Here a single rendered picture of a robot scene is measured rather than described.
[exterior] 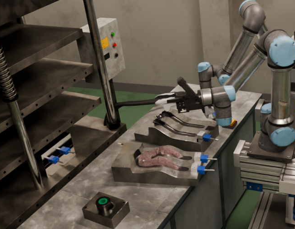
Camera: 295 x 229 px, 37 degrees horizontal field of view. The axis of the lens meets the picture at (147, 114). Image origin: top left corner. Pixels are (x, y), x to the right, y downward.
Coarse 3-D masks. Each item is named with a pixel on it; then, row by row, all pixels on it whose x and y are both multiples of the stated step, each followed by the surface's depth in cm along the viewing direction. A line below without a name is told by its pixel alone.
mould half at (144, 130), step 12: (168, 120) 288; (192, 120) 292; (204, 120) 289; (144, 132) 292; (156, 132) 282; (168, 132) 281; (192, 132) 279; (216, 132) 284; (156, 144) 288; (168, 144) 281; (180, 144) 276; (192, 144) 270; (204, 144) 271
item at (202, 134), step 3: (201, 132) 272; (204, 132) 271; (198, 135) 270; (201, 135) 269; (204, 135) 270; (207, 135) 270; (210, 135) 269; (198, 138) 271; (201, 138) 270; (204, 138) 269; (207, 138) 267; (210, 138) 269; (213, 138) 268; (207, 141) 269
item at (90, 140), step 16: (80, 128) 324; (96, 128) 321; (80, 144) 304; (96, 144) 301; (80, 160) 287; (16, 176) 281; (64, 176) 274; (0, 192) 269; (16, 192) 266; (32, 192) 264; (48, 192) 264; (0, 208) 255; (16, 208) 253; (32, 208) 254; (0, 224) 243; (16, 224) 246
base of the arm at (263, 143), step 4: (264, 132) 223; (260, 136) 228; (264, 136) 224; (268, 136) 222; (260, 140) 227; (264, 140) 224; (268, 140) 222; (260, 144) 227; (264, 144) 224; (268, 144) 223; (272, 144) 222; (264, 148) 225; (268, 148) 223; (272, 148) 222; (276, 148) 222; (280, 148) 222; (284, 148) 223
